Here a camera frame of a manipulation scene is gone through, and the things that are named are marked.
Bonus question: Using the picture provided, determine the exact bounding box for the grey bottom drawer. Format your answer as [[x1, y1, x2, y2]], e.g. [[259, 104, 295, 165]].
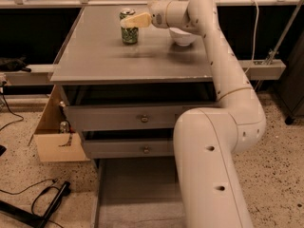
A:
[[90, 157, 186, 228]]

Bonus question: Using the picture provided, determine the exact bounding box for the black cloth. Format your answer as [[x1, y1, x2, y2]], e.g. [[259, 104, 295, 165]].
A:
[[0, 57, 31, 72]]

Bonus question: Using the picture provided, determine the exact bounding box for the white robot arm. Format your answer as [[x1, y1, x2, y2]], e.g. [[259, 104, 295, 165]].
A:
[[121, 0, 266, 228]]

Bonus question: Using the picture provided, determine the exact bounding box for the grey top drawer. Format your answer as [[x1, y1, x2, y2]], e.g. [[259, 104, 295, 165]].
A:
[[65, 102, 216, 132]]

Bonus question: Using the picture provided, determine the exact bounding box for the black floor cable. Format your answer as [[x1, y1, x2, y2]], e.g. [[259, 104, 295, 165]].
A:
[[0, 81, 25, 133]]

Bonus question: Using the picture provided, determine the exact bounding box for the white bowl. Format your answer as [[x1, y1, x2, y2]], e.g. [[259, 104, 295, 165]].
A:
[[169, 28, 197, 47]]

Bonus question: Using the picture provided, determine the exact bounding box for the grey drawer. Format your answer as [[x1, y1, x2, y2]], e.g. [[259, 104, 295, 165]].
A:
[[65, 102, 216, 132], [90, 157, 186, 228], [83, 138, 174, 159]]

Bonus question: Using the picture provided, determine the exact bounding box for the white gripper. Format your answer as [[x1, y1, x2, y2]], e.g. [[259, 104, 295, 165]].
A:
[[120, 0, 170, 29]]

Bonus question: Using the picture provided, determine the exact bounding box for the green soda can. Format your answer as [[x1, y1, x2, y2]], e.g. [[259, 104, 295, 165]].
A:
[[120, 8, 139, 45]]

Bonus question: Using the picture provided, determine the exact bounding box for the cardboard box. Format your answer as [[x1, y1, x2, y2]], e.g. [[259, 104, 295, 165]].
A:
[[33, 86, 87, 162]]

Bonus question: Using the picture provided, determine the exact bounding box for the grey middle drawer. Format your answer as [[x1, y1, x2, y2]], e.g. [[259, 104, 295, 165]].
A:
[[83, 138, 174, 159]]

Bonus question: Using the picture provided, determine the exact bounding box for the metal rail beam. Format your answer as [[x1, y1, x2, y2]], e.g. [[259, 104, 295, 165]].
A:
[[239, 60, 286, 81]]

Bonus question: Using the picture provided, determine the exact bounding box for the white cable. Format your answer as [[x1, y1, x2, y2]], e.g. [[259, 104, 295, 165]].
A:
[[243, 0, 260, 76]]

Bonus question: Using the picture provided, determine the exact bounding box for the black stand with cable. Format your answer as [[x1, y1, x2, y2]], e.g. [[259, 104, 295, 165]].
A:
[[0, 180, 71, 228]]

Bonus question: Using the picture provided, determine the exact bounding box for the grey drawer cabinet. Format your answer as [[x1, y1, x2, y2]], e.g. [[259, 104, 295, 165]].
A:
[[49, 3, 222, 163]]

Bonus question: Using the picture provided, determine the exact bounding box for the small bottle in box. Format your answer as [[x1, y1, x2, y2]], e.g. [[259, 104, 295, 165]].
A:
[[59, 121, 69, 133]]

